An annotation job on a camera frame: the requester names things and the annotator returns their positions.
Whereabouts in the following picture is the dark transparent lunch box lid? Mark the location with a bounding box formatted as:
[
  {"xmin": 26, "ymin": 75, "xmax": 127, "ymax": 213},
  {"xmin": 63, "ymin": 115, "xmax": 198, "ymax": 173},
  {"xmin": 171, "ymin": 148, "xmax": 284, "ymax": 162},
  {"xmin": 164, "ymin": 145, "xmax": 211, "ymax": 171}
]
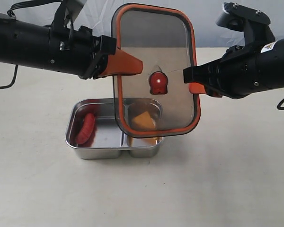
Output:
[{"xmin": 111, "ymin": 3, "xmax": 201, "ymax": 138}]

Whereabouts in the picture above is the stainless steel lunch box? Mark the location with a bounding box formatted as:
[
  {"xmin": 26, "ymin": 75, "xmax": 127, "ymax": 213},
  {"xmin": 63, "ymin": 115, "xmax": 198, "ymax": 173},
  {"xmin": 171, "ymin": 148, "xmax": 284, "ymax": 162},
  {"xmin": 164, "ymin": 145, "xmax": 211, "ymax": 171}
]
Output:
[{"xmin": 65, "ymin": 98, "xmax": 164, "ymax": 159}]

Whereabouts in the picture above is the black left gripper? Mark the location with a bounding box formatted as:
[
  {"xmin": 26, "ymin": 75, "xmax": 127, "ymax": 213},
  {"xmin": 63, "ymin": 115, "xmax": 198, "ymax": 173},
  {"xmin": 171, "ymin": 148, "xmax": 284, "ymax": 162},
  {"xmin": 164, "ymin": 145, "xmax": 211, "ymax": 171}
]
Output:
[{"xmin": 48, "ymin": 26, "xmax": 143, "ymax": 79}]

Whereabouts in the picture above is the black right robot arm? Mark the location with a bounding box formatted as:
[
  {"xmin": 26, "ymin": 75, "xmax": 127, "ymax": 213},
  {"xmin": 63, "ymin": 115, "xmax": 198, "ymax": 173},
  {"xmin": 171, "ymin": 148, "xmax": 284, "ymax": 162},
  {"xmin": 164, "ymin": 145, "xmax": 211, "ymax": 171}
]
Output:
[{"xmin": 183, "ymin": 39, "xmax": 284, "ymax": 99}]

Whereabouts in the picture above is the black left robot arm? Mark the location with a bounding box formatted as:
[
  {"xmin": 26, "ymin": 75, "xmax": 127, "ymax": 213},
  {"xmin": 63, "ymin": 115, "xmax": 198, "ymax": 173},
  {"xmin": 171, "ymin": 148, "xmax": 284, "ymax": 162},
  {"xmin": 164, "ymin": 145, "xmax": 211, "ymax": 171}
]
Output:
[{"xmin": 0, "ymin": 13, "xmax": 143, "ymax": 79}]

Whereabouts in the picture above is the yellow toy cheese wedge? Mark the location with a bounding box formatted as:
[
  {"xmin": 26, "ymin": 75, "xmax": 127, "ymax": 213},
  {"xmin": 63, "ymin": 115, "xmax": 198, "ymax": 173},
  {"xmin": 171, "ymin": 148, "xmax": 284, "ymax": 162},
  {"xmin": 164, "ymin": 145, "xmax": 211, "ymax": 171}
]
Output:
[{"xmin": 131, "ymin": 111, "xmax": 160, "ymax": 145}]

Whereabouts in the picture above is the white fabric backdrop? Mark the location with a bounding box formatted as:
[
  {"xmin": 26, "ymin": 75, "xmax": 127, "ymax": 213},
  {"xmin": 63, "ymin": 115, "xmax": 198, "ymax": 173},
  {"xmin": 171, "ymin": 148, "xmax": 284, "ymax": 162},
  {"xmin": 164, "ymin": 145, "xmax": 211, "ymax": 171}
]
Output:
[{"xmin": 14, "ymin": 0, "xmax": 284, "ymax": 47}]

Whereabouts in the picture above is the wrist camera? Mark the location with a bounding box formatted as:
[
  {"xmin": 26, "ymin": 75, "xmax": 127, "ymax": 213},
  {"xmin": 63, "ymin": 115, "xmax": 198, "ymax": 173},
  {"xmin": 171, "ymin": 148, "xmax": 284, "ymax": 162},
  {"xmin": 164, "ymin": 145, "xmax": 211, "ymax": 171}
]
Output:
[
  {"xmin": 62, "ymin": 0, "xmax": 87, "ymax": 23},
  {"xmin": 216, "ymin": 2, "xmax": 271, "ymax": 32}
]

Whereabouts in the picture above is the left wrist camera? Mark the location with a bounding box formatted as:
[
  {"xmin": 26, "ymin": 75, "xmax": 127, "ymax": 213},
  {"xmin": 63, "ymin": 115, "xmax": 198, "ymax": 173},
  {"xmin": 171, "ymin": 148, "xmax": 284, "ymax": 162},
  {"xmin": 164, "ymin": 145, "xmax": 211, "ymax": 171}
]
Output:
[{"xmin": 62, "ymin": 0, "xmax": 87, "ymax": 23}]

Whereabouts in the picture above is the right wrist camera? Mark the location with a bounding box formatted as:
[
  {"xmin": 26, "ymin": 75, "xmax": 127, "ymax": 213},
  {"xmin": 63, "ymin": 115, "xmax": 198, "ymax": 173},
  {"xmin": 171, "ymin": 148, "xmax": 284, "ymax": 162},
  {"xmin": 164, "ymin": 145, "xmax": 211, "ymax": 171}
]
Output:
[{"xmin": 216, "ymin": 2, "xmax": 271, "ymax": 32}]

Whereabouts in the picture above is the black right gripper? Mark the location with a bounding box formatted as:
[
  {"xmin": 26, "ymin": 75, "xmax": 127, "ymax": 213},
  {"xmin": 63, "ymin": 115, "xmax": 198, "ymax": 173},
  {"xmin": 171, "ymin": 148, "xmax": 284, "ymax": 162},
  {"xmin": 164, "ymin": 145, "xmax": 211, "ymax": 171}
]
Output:
[{"xmin": 183, "ymin": 46, "xmax": 260, "ymax": 99}]

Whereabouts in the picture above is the red toy sausage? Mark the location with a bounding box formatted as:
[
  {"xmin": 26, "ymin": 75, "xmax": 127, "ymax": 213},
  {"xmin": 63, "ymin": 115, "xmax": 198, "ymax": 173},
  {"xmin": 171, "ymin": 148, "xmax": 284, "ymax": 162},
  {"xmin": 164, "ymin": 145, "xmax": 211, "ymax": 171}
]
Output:
[{"xmin": 75, "ymin": 113, "xmax": 96, "ymax": 145}]

